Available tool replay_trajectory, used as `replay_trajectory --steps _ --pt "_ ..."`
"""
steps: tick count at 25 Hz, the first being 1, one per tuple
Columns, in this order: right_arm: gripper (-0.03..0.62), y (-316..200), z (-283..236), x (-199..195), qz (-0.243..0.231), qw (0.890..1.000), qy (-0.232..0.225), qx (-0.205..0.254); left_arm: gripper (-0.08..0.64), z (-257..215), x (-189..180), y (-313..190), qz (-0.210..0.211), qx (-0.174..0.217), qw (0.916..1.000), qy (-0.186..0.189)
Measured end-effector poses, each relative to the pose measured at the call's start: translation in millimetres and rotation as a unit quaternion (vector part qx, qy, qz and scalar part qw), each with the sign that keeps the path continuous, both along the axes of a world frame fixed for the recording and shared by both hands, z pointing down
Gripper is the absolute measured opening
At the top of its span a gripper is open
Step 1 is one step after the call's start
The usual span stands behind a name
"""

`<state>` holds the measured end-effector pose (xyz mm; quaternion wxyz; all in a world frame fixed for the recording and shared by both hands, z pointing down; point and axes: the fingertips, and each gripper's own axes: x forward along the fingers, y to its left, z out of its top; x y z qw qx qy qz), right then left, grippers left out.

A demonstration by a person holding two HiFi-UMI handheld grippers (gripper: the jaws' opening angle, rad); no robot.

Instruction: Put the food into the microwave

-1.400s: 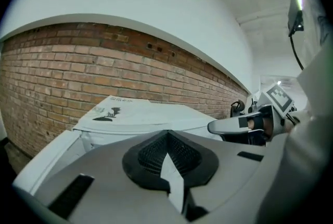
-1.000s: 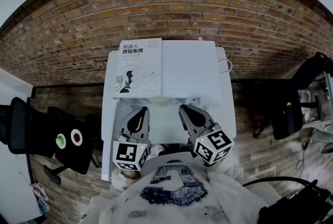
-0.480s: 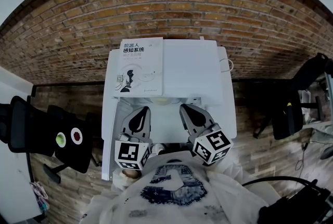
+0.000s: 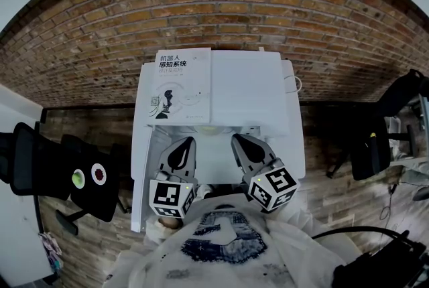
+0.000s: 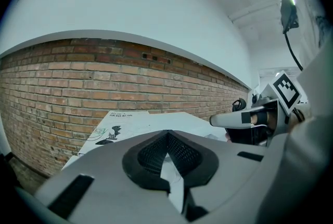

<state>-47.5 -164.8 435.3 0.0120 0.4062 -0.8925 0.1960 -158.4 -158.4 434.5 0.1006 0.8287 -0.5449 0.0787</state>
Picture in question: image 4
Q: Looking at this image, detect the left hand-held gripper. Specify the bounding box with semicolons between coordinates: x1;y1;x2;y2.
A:
148;136;199;220

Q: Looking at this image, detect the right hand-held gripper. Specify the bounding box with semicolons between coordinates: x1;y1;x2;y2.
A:
231;133;300;214

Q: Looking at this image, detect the white microwave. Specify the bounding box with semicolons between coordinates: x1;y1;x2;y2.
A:
130;49;291;234

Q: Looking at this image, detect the person's right forearm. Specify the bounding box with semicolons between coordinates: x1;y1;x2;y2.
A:
264;204;313;234

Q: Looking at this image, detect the person's left forearm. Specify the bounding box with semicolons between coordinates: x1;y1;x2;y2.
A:
145;215;182;241

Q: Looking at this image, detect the person's left white shoe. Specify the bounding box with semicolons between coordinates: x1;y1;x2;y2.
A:
197;184;214;199

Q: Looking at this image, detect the white table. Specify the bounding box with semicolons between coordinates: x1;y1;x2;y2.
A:
130;58;306;186

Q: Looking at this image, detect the white book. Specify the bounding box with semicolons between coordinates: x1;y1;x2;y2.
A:
146;47;212;125

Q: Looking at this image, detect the small white plate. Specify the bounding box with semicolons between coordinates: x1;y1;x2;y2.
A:
72;168;86;189
90;163;107;186

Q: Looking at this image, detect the person's white printed sweatshirt torso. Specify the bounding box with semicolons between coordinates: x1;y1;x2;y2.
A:
103;201;363;288

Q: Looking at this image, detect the black jacket-draped chair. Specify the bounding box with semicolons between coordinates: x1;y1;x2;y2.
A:
326;68;429;182

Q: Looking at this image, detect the black mesh office chair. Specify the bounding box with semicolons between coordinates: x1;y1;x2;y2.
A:
0;121;130;236

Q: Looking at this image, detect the white storage box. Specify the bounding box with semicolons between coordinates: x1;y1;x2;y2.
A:
385;117;402;135

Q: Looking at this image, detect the pink patterned cloth bundle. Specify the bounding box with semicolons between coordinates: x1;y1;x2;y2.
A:
38;232;63;264

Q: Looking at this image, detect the black bag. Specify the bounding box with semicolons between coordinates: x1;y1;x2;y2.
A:
333;229;427;288

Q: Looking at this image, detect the thick black gripper cable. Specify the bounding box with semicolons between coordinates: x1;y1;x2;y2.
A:
311;226;408;241

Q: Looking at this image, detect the thin black floor cable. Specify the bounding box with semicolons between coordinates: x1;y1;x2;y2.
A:
380;183;400;229

